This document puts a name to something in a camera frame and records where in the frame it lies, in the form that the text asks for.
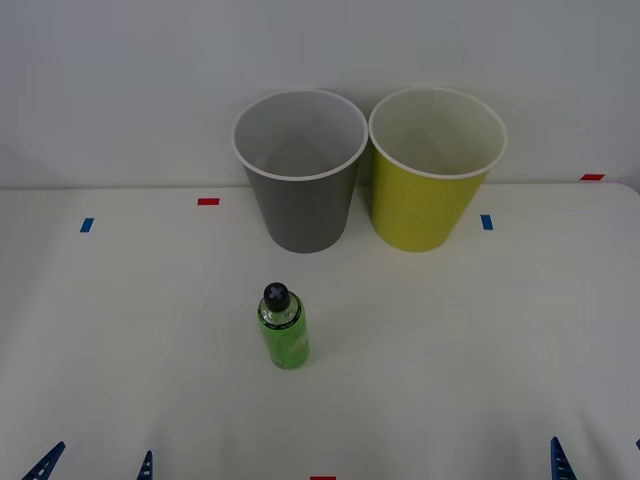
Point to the yellow-green plastic waste bin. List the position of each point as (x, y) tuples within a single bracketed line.
[(420, 210)]

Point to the grey plastic waste bin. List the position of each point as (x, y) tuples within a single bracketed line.
[(305, 210)]

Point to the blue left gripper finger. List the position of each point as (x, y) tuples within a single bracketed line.
[(146, 467), (46, 462)]

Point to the green plastic bottle black cap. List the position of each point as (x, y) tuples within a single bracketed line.
[(288, 336)]

